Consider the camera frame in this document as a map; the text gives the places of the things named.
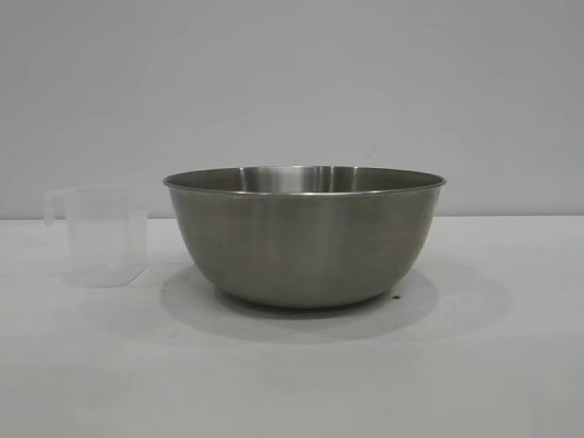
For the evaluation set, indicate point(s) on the stainless steel mixing bowl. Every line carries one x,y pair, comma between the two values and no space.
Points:
301,246

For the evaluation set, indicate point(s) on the clear plastic measuring cup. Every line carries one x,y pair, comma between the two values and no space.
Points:
100,237

